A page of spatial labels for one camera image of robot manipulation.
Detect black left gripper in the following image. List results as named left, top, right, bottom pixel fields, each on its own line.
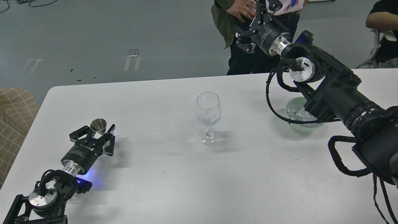
left=61, top=124, right=116, bottom=176

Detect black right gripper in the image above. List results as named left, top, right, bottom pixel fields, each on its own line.
left=233, top=0, right=292, bottom=57

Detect steel cocktail jigger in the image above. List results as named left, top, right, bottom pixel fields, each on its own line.
left=90, top=119, right=107, bottom=136

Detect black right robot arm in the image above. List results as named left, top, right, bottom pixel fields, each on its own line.
left=235, top=0, right=398, bottom=224

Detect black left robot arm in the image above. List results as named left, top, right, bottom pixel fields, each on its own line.
left=4, top=124, right=115, bottom=224

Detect green bowl of ice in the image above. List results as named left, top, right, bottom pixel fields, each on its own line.
left=285, top=97, right=324, bottom=132

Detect clear wine glass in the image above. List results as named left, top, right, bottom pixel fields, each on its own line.
left=195, top=92, right=222, bottom=146

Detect standing person's right hand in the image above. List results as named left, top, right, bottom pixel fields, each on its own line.
left=226, top=0, right=257, bottom=23

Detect standing person's left hand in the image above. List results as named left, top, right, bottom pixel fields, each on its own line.
left=296, top=0, right=309, bottom=15

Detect standing person in green jacket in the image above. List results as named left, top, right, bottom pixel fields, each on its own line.
left=211, top=0, right=309, bottom=76

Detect beige checkered cushion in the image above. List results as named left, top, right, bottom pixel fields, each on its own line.
left=0, top=87, right=39, bottom=186

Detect seated person in black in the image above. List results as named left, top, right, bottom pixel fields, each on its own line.
left=365, top=0, right=398, bottom=68

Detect black floor cables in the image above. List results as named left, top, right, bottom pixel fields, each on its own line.
left=0, top=0, right=58, bottom=13

